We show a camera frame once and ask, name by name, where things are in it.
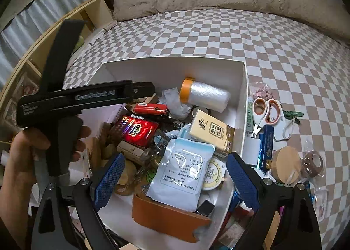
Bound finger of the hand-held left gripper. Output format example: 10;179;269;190
131;82;156;97

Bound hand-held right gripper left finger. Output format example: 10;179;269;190
32;152;126;250

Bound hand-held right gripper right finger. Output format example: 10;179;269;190
226;152;322;250

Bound red lighter case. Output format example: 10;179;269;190
133;103;168;116

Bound white cardboard box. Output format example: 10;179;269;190
61;57;250;250

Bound blue white paper pouch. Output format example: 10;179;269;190
146;139;215;212

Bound brown leather case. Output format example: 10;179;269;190
132;193;212;243

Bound person's left forearm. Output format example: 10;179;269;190
0;193;32;250

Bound person's left hand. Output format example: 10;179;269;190
0;125;92;198

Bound round white tin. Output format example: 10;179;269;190
202;157;227;191

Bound crumpled white plastic bag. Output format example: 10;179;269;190
160;88;192;119

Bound blue flat box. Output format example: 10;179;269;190
258;125;274;170

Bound red printed box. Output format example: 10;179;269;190
113;115;159;149

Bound small black box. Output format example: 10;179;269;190
195;201;215;216

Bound round wooden lid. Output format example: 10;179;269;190
272;146;301;185

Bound yellow tissue pack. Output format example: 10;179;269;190
189;109;235;158

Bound masking film roll orange tape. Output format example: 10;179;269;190
180;76;231;112

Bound brown tape roll in bag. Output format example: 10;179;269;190
301;141;326;179

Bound green clip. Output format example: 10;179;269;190
282;110;304;119

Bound pale grey curtain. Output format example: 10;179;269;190
0;0;100;56

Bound wooden headboard shelf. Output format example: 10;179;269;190
0;0;122;141

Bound bag of pink beads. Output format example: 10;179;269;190
249;82;274;100

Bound brown white checkered bed sheet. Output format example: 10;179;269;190
63;8;350;250

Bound orange handled scissors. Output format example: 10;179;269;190
252;98;282;138

